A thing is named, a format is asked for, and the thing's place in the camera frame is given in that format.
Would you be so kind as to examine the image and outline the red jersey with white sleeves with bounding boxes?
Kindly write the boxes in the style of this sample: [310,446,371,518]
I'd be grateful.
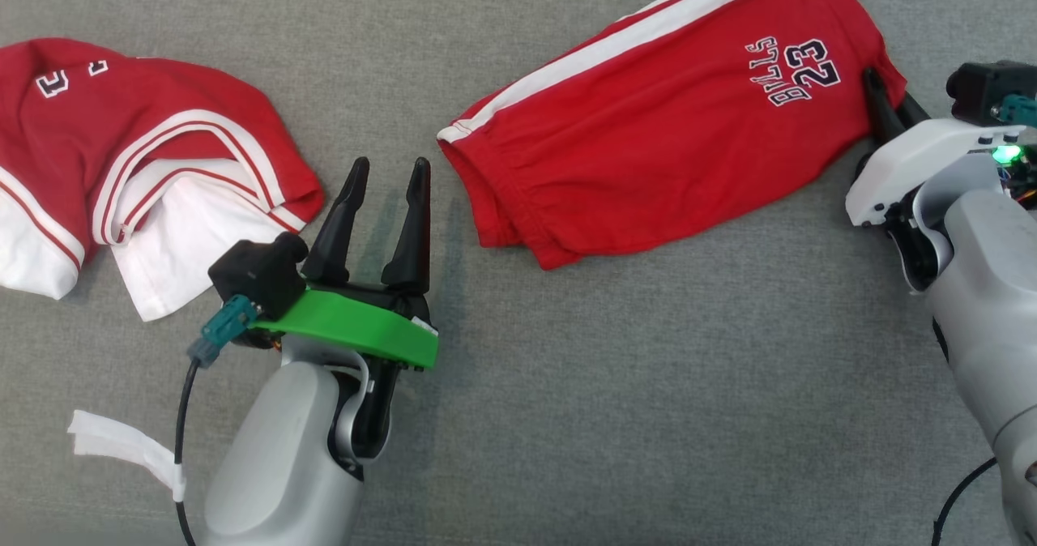
[0,38,326,322]

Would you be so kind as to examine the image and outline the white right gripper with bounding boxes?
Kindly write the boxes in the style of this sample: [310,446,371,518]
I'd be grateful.
[845,66,1037,227]

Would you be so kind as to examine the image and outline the red shorts with white stripe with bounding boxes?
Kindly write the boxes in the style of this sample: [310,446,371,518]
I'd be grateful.
[437,0,908,271]

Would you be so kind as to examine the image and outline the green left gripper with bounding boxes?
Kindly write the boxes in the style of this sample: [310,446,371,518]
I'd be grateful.
[251,157,440,370]

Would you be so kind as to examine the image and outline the white tape on left cable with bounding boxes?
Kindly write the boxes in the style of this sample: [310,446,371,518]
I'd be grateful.
[69,410,186,503]

